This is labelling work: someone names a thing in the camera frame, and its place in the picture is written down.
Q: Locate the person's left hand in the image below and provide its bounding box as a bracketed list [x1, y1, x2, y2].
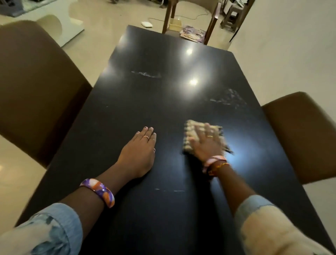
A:
[117, 126, 157, 180]

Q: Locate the person's right hand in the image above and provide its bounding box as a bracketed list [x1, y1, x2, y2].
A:
[189, 123, 226, 163]

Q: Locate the striped cloth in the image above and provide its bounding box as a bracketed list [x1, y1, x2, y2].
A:
[182, 119, 234, 156]

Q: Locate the brown chair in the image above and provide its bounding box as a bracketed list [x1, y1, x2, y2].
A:
[261, 91, 336, 185]
[0, 20, 93, 168]

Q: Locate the person's right forearm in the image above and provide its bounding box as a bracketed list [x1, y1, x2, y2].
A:
[214, 164, 334, 255]

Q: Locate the person's left forearm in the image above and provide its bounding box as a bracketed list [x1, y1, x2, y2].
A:
[0, 163, 132, 255]

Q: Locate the white purple bangle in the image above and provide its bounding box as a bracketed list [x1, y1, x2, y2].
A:
[202, 155, 228, 174]

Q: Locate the orange purple bangle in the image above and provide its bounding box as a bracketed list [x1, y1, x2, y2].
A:
[79, 178, 116, 208]

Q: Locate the black table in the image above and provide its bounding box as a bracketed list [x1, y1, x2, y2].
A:
[15, 25, 336, 255]

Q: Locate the wooden beige armchair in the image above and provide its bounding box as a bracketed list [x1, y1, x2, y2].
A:
[162, 0, 222, 46]

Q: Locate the cream plastic basket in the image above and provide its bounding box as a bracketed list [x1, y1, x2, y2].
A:
[168, 18, 183, 32]

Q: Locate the wooden stool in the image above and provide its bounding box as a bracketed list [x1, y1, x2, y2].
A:
[220, 0, 255, 33]

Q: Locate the white coffee table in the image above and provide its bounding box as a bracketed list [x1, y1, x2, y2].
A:
[0, 0, 85, 47]

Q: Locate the grey tray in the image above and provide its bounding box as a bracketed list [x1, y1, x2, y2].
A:
[0, 0, 27, 18]

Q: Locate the red yellow thread bracelet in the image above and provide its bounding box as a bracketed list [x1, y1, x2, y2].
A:
[208, 163, 231, 177]

